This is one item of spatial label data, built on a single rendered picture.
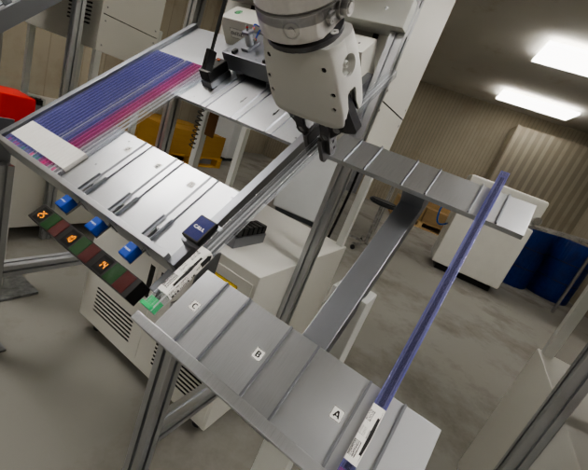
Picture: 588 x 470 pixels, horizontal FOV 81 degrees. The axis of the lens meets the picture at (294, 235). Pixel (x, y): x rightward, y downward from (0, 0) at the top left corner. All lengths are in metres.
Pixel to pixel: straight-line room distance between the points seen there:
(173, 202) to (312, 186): 3.26
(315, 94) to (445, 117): 8.12
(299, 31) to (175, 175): 0.53
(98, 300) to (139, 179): 0.74
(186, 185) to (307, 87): 0.45
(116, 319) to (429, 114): 7.82
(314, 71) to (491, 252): 4.38
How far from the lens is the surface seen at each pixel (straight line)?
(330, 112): 0.39
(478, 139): 8.48
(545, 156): 8.01
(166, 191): 0.77
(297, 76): 0.38
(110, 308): 1.42
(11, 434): 1.31
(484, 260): 4.67
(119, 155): 0.92
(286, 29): 0.34
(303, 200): 3.98
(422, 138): 8.43
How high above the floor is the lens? 1.01
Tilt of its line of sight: 17 degrees down
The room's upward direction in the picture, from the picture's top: 21 degrees clockwise
